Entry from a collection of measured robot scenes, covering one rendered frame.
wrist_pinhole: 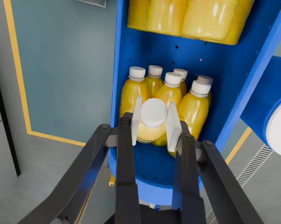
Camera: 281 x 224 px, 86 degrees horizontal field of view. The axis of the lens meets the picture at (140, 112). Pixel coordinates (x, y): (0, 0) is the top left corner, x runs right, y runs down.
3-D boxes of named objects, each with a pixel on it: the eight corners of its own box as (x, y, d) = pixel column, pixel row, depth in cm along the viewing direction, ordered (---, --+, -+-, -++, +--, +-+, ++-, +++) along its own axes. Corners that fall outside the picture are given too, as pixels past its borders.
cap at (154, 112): (170, 116, 22) (174, 113, 21) (150, 132, 22) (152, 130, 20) (154, 96, 23) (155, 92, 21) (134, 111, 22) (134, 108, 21)
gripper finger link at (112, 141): (127, 151, 14) (96, 146, 14) (132, 122, 19) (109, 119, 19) (129, 138, 14) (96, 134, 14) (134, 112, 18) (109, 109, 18)
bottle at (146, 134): (163, 132, 40) (186, 117, 22) (142, 149, 39) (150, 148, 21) (146, 112, 41) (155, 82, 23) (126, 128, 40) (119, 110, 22)
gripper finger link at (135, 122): (135, 146, 16) (128, 145, 16) (139, 114, 22) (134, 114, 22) (138, 123, 15) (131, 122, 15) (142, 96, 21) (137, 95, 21)
